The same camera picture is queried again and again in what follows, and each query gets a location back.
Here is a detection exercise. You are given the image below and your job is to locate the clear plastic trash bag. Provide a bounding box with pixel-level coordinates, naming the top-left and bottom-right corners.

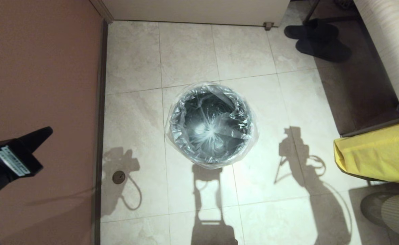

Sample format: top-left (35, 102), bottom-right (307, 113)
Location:
top-left (166, 82), bottom-right (258, 169)

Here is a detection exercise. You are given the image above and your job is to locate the grey round trash bin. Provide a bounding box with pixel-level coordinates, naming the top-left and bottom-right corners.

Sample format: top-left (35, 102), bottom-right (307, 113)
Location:
top-left (170, 85), bottom-right (254, 167)

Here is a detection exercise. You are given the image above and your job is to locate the yellow cloth bag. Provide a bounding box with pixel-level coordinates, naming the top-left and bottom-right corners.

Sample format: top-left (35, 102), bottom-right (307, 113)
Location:
top-left (333, 119), bottom-right (399, 184)

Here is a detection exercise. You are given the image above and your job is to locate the white door panel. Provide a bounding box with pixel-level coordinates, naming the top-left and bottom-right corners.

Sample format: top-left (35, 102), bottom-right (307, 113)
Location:
top-left (101, 0), bottom-right (291, 28)

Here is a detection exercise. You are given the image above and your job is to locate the grey ribbed round stool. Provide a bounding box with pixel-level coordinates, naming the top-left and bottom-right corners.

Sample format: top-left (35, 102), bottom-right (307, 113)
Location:
top-left (360, 192), bottom-right (399, 240)

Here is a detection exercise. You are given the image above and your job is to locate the beige striped sofa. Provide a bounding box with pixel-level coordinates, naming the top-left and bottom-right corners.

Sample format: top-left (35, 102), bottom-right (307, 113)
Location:
top-left (352, 0), bottom-right (399, 106)

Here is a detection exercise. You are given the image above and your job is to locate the dark metal frame rail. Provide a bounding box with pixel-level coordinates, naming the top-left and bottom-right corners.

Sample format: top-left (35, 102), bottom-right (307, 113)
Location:
top-left (341, 116), bottom-right (399, 138)

